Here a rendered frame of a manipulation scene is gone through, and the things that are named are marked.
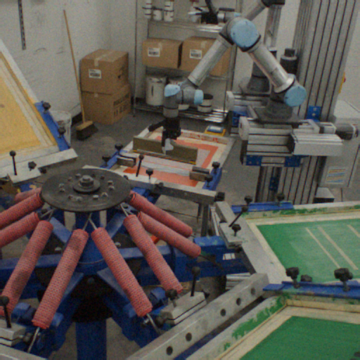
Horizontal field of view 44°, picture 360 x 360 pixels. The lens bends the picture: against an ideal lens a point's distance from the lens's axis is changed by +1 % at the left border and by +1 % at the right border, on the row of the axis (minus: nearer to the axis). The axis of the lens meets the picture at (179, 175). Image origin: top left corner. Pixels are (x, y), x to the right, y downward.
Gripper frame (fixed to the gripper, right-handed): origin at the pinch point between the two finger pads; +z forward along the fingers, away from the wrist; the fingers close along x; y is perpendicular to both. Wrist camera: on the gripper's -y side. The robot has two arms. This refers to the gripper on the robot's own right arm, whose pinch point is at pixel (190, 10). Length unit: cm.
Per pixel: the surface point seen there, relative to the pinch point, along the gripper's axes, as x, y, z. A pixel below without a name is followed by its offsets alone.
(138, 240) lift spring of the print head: -197, 21, -59
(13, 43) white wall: 26, 56, 185
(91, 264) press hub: -201, 35, -42
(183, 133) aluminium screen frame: -56, 63, -19
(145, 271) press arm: -184, 51, -54
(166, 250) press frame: -178, 42, -60
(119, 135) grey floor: 111, 184, 130
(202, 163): -87, 61, -43
